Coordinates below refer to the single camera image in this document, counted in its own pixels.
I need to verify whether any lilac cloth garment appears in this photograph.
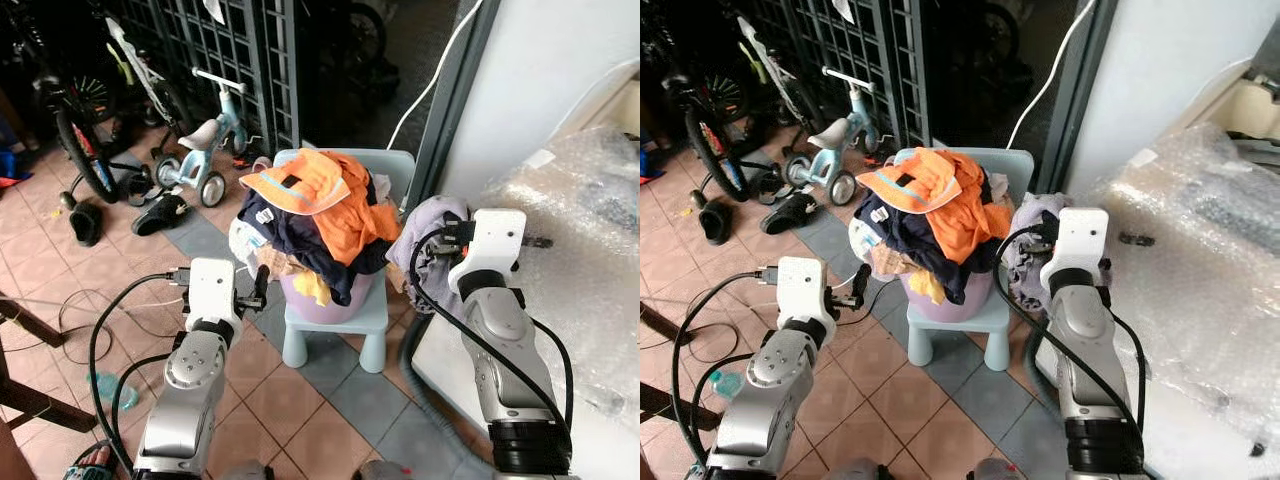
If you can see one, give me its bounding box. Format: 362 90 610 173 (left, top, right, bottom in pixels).
385 195 472 321
1004 191 1069 315

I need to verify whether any bubble-wrapped white washing machine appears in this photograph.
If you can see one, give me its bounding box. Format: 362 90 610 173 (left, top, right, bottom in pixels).
410 58 641 480
1028 58 1280 480

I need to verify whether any yellow cloth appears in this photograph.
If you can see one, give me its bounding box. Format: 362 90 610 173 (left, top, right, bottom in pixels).
291 270 335 307
908 268 949 305

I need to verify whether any navy blue garment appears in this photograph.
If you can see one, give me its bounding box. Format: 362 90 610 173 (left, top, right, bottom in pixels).
238 188 393 281
855 190 1001 281

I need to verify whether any lilac plastic basin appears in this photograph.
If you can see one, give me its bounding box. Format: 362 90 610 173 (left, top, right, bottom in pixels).
278 266 378 325
899 266 997 324

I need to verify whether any light blue child chair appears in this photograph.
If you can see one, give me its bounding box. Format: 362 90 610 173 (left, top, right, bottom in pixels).
893 147 1037 374
271 148 417 374

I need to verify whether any orange garment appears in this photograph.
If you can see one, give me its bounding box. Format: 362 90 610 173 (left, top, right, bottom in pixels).
856 147 1013 267
239 148 403 269

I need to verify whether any long black shoe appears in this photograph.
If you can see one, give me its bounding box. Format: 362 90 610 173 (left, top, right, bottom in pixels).
759 192 818 236
132 192 192 238

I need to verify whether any small black shoe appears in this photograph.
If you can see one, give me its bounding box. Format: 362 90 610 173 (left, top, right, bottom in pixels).
67 199 105 248
697 199 737 248

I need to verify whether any light blue child tricycle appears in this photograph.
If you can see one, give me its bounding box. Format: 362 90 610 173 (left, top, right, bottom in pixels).
154 67 272 209
779 67 893 207

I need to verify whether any black bicycle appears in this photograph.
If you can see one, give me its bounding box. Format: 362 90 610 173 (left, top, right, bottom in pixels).
645 0 783 206
28 0 153 207

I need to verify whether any black metal grid gate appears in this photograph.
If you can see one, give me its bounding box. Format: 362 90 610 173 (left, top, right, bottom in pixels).
735 0 933 151
98 0 303 153

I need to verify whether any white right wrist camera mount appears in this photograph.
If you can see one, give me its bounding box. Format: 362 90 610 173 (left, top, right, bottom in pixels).
1039 207 1112 294
447 208 529 293

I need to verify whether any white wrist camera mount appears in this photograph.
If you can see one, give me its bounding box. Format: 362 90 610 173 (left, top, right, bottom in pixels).
186 257 242 327
775 255 838 327
1039 207 1112 294
447 208 529 293

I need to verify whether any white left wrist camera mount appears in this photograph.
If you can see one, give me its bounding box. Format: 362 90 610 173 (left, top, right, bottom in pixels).
775 255 838 327
186 257 242 327

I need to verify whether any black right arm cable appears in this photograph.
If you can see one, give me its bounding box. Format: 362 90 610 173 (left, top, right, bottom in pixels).
992 222 1148 433
407 224 577 433

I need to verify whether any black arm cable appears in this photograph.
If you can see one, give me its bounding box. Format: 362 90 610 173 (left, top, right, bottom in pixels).
992 222 1148 433
671 266 781 471
407 224 577 433
87 268 193 473

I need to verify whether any grey door frame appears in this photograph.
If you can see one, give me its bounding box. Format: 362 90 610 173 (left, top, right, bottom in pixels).
1045 0 1121 206
404 0 503 213

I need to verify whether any grey corrugated hose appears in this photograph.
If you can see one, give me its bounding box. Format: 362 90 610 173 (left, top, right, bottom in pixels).
399 314 493 467

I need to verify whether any white power cable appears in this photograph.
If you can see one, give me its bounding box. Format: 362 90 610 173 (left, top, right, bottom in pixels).
1004 0 1097 152
387 0 487 152

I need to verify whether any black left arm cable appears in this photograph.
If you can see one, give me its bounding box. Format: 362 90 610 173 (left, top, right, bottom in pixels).
671 266 781 471
87 268 193 473

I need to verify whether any dark wooden furniture frame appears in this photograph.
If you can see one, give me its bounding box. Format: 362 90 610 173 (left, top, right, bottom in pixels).
640 300 707 429
0 294 98 433

